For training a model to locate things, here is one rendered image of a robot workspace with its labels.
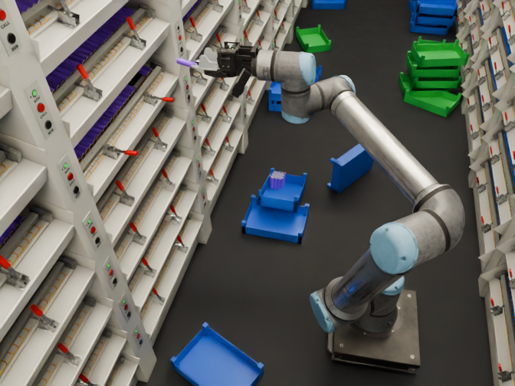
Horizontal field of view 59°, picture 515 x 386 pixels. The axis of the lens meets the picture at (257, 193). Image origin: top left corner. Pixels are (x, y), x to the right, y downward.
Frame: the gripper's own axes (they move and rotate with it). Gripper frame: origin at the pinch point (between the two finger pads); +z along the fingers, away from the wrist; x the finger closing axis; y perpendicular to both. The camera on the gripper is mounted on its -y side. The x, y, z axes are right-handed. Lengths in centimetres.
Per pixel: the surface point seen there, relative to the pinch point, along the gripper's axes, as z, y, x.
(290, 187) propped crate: -17, -102, -56
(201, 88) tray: 14.0, -28.1, -31.0
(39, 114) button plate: 10, 20, 57
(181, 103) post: 12.9, -20.9, -9.3
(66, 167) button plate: 10, 5, 56
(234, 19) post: 13, -20, -79
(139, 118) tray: 13.8, -9.0, 17.6
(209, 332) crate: -2, -102, 36
